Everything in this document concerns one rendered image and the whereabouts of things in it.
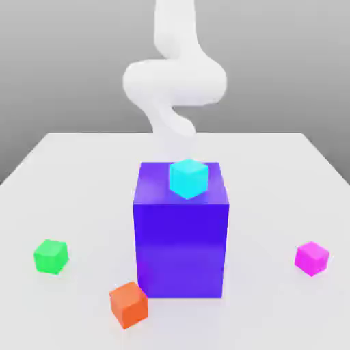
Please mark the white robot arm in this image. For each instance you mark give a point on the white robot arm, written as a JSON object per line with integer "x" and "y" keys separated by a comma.
{"x": 175, "y": 82}

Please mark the small magenta cube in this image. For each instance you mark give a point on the small magenta cube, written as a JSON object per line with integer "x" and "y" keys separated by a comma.
{"x": 311, "y": 258}

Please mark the small cyan cube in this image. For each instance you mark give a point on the small cyan cube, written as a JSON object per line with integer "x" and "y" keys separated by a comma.
{"x": 188, "y": 179}

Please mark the small green cube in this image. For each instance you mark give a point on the small green cube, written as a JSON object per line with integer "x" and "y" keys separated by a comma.
{"x": 50, "y": 257}

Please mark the large purple box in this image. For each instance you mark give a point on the large purple box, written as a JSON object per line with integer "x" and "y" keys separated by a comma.
{"x": 180, "y": 246}

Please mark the small orange cube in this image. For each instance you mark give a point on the small orange cube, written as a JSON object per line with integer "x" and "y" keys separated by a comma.
{"x": 128, "y": 305}

